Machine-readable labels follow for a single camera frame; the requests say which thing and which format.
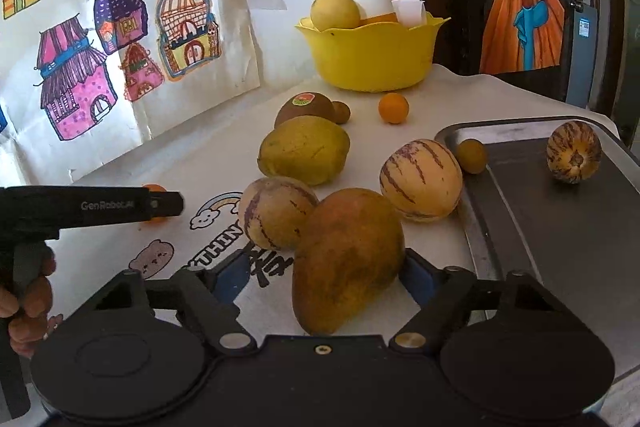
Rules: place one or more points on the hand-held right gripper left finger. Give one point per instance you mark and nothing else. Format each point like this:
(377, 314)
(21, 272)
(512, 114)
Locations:
(231, 272)

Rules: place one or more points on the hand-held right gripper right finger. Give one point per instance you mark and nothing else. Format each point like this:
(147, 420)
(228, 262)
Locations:
(419, 279)

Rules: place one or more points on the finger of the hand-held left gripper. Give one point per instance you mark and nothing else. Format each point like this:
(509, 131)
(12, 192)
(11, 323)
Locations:
(167, 203)

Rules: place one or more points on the small orange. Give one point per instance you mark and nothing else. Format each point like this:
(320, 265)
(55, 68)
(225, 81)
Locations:
(393, 108)
(156, 220)

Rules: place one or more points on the tan pepino melon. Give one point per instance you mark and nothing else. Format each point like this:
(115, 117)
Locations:
(272, 212)

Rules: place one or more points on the orange-brown mango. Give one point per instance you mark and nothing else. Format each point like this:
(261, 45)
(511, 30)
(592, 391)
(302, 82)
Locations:
(345, 257)

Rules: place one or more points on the pale yellow pepino melon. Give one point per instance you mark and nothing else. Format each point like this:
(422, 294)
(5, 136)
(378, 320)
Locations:
(420, 179)

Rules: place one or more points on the metal baking tray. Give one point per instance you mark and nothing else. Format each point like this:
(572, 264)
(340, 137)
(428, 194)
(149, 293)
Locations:
(550, 232)

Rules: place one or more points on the green-yellow mango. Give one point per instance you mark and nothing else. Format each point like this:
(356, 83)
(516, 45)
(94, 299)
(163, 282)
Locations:
(302, 149)

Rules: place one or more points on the large kiwi with sticker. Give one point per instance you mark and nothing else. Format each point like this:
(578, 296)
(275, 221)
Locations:
(312, 109)

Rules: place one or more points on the person's left hand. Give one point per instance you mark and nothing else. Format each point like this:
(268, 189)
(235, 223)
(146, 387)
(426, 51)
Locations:
(36, 302)

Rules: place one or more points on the white printed tablecloth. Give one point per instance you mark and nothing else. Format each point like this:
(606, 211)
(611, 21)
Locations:
(210, 167)

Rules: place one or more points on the small brown fruit on tray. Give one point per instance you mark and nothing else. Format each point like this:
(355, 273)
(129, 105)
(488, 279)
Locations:
(471, 155)

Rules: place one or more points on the house-pattern cloth bag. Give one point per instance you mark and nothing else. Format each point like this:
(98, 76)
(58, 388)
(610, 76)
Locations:
(75, 57)

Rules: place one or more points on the small brown kiwi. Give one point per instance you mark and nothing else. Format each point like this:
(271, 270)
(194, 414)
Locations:
(343, 113)

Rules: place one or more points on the dark-striped pepino melon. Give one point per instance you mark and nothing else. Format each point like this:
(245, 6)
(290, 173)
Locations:
(573, 152)

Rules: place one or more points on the yellow plastic bowl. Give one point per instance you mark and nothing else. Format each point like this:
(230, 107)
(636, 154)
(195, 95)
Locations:
(370, 57)

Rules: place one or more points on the yellow apple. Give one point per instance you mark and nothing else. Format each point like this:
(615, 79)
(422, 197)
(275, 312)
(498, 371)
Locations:
(335, 12)

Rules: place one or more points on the white paper card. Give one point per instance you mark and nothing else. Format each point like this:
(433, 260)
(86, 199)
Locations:
(410, 11)

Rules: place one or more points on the blue door sticker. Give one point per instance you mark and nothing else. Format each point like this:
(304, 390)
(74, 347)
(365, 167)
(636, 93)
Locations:
(585, 28)

